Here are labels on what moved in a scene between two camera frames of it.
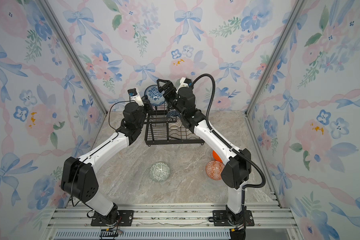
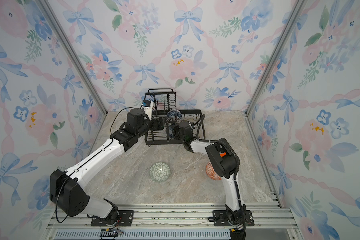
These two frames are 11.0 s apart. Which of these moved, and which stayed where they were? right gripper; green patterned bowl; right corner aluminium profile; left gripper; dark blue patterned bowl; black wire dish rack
Moved: right gripper; left gripper
Stayed: black wire dish rack; dark blue patterned bowl; right corner aluminium profile; green patterned bowl
